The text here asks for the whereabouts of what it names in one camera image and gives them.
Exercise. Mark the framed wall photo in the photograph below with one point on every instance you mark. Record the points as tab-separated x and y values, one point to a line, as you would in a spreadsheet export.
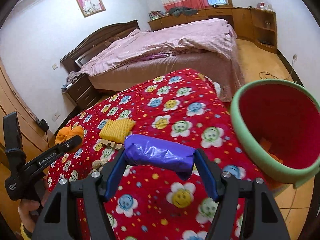
90	7

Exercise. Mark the left hand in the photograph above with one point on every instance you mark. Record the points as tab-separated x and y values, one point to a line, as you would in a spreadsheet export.
26	207

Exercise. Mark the pink bed duvet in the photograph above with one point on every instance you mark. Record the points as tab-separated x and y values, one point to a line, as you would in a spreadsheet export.
215	35

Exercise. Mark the yellow spiky sponge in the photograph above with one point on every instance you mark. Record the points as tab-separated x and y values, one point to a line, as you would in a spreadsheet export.
117	130

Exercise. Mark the green red trash bin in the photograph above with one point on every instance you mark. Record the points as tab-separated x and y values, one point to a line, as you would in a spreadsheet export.
277	123

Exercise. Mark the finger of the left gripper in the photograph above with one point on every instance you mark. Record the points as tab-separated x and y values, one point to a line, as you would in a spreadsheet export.
41	162

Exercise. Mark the long wooden desk cabinet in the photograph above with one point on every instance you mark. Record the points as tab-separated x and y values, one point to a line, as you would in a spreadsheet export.
255	25

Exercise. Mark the orange plastic bag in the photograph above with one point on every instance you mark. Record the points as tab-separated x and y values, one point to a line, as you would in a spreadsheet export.
67	133

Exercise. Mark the brown wooden bed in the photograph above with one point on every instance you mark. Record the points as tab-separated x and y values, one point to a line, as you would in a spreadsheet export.
227	74

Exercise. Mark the small wooden piece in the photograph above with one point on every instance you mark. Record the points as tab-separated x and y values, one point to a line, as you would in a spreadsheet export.
114	145

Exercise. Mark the grey clothes on desk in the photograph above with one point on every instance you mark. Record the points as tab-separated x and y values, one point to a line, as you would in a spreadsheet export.
186	11

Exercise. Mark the peanut front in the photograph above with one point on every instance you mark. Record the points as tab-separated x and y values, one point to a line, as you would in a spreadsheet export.
96	164

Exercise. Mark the red floral quilt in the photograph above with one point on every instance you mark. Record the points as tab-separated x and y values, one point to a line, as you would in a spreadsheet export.
151	202

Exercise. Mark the purple plastic wrapper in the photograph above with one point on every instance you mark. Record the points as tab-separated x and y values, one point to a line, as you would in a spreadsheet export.
168	155

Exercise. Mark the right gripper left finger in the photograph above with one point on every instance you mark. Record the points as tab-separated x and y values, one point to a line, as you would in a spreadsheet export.
57	219

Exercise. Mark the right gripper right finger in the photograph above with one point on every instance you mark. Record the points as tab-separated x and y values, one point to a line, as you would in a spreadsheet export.
262	218

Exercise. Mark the dark wooden nightstand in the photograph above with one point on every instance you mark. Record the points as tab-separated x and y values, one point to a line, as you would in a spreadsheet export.
82	93

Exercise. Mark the wooden wardrobe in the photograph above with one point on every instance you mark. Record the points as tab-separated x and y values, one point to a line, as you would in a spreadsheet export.
34	140

